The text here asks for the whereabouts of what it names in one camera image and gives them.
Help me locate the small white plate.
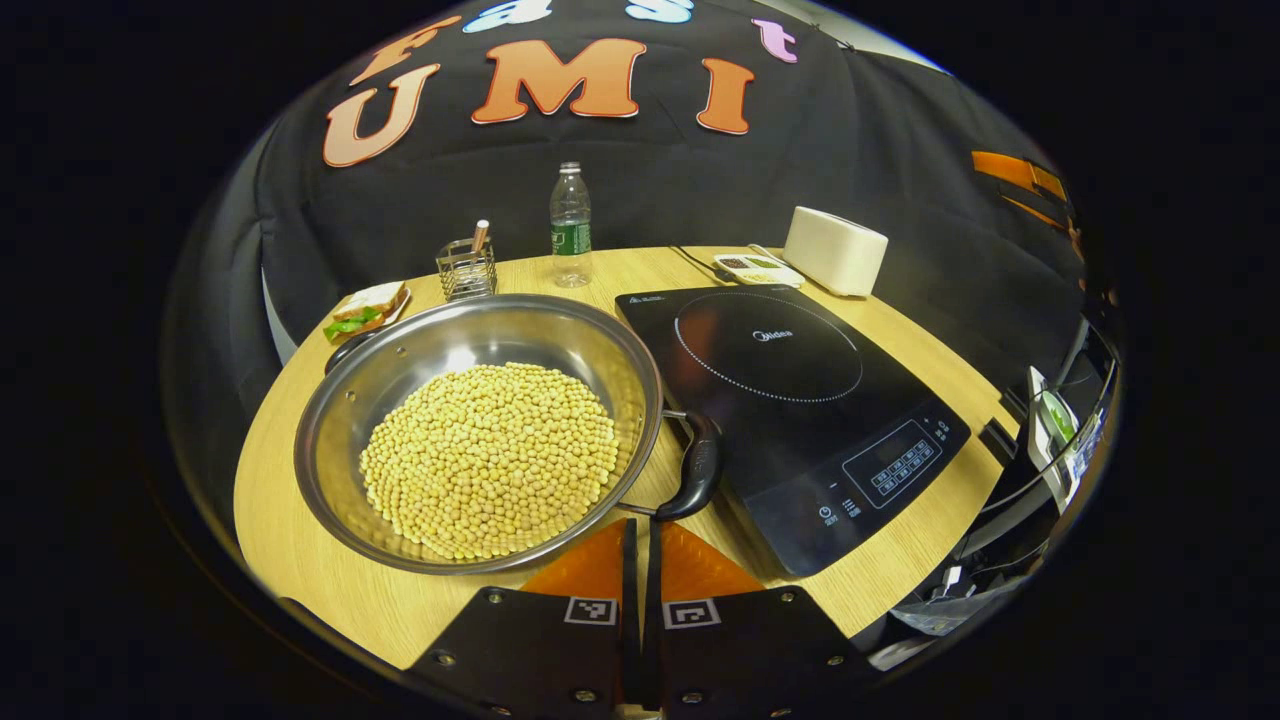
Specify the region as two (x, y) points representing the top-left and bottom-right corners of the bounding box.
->
(325, 285), (413, 346)

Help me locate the black power cable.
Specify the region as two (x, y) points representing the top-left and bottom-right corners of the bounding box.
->
(670, 245), (733, 284)

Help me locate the white divided bean dish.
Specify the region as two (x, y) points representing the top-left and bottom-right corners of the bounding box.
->
(713, 253), (804, 288)

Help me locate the white toaster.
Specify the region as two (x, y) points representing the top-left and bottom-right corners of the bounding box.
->
(783, 206), (889, 298)

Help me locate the wire mesh utensil holder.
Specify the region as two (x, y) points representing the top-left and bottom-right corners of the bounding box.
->
(436, 237), (498, 303)

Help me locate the white and green box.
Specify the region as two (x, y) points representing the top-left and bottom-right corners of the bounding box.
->
(1027, 366), (1083, 513)

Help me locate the stainless steel pot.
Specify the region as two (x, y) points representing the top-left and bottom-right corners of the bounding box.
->
(293, 293), (726, 576)

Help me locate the pile of yellow soybeans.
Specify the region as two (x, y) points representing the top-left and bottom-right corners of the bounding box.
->
(358, 362), (621, 561)

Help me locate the clear plastic water bottle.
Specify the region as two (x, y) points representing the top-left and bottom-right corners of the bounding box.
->
(549, 162), (593, 289)

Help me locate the black backdrop cloth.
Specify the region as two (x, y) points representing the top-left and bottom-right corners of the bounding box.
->
(165, 0), (1101, 401)

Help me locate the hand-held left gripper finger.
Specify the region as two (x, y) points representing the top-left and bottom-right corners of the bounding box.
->
(640, 518), (871, 720)
(405, 518), (641, 720)

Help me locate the black induction cooktop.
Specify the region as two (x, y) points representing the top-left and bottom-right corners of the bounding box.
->
(615, 285), (973, 578)

